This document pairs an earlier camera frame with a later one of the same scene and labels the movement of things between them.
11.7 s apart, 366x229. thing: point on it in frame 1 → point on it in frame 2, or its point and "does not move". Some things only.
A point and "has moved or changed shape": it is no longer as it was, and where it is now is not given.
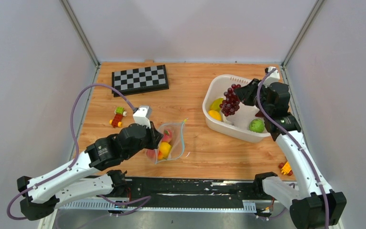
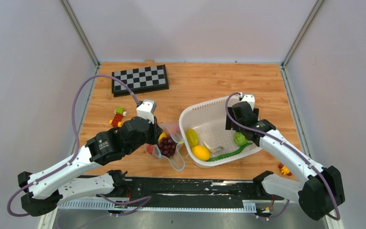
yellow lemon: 215,115 → 200,152
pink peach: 167,135 → 174,129
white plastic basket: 236,125 → 203,130
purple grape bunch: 231,104 → 167,146
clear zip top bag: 171,144 has moved or changed shape
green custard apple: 257,125 has moved or changed shape
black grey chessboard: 140,80 does not move
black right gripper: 245,92 → 228,125
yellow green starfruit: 216,104 → 192,137
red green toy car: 119,112 does not move
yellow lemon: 165,149 has moved or changed shape
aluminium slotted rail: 155,206 does not move
